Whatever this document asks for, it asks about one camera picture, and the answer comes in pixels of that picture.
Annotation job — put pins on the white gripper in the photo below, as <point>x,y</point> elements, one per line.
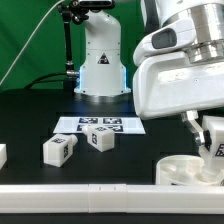
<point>167,83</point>

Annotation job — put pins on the round white stool seat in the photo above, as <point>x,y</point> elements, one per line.
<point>186,170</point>

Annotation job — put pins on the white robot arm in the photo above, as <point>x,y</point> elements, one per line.
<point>102,74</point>

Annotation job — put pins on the paper sheet with markers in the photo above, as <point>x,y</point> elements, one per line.
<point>122,125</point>

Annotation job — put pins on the white front fence bar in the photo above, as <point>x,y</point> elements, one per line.
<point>121,198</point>

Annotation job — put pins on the white fence bar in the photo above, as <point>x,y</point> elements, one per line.
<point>121,198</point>
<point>3,155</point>

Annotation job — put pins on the green backdrop curtain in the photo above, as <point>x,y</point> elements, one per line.
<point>45,52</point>

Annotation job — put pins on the white left fence bar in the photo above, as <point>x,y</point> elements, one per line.
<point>3,155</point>

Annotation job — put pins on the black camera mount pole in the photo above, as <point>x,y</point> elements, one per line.
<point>76,12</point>

